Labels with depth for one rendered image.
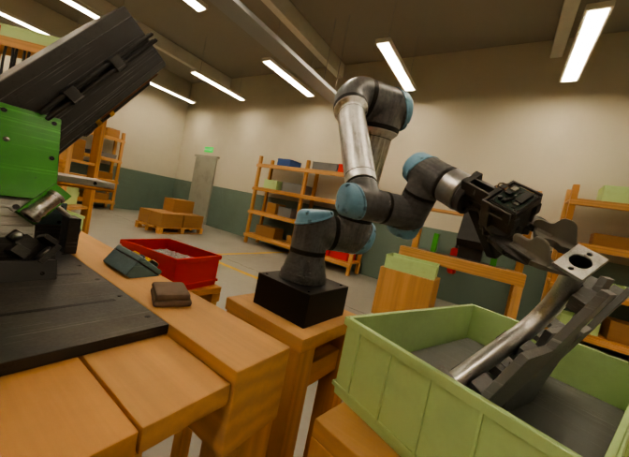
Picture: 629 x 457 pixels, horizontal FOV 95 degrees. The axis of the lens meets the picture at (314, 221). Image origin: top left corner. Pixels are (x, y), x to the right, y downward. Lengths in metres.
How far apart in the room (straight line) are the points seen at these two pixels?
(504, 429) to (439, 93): 6.23
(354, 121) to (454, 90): 5.76
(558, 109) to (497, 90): 0.96
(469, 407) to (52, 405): 0.55
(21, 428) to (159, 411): 0.13
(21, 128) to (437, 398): 1.03
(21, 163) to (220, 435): 0.74
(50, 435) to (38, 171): 0.63
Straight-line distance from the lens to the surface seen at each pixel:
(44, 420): 0.51
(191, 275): 1.15
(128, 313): 0.71
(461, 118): 6.25
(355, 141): 0.72
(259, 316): 0.87
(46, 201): 0.91
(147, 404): 0.50
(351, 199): 0.60
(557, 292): 0.63
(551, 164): 5.97
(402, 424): 0.63
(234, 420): 0.59
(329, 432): 0.64
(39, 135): 0.98
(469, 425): 0.56
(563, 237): 0.60
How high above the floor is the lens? 1.18
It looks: 2 degrees down
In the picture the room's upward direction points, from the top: 11 degrees clockwise
